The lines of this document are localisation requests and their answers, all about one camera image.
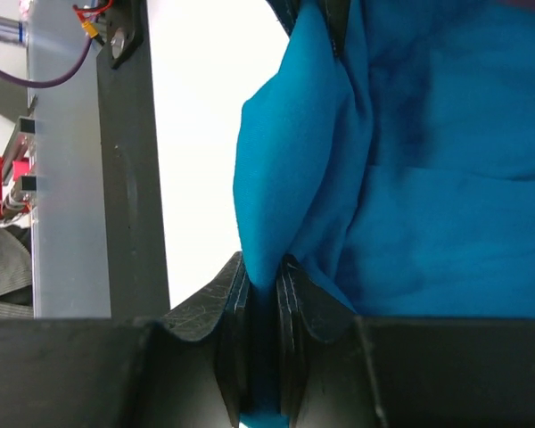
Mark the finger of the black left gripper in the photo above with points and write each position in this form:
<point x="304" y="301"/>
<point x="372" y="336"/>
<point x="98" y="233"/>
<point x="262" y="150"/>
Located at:
<point x="286" y="12"/>
<point x="336" y="14"/>

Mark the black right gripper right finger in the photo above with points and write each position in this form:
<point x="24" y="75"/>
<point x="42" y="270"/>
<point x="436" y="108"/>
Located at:
<point x="319" y="354"/>

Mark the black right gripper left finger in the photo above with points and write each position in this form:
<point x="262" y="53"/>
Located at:
<point x="210" y="366"/>

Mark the teal t shirt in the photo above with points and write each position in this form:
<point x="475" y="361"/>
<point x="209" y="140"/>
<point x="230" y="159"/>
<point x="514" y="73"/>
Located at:
<point x="400" y="174"/>

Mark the grey sleeved person's forearm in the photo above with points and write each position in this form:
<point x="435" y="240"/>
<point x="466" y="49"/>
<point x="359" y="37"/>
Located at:
<point x="16" y="294"/>

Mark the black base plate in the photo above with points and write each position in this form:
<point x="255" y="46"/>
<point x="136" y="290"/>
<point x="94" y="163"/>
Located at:
<point x="131" y="177"/>

